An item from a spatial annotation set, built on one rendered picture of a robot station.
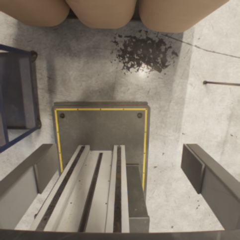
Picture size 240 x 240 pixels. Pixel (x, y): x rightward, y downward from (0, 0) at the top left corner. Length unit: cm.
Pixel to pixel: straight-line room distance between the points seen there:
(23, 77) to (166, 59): 118
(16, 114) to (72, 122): 57
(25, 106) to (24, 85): 18
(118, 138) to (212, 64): 103
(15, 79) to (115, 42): 87
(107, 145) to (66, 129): 31
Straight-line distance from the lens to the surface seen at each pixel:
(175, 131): 163
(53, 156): 17
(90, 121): 121
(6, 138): 123
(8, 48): 128
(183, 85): 157
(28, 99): 155
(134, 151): 127
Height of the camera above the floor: 147
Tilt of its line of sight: 75 degrees down
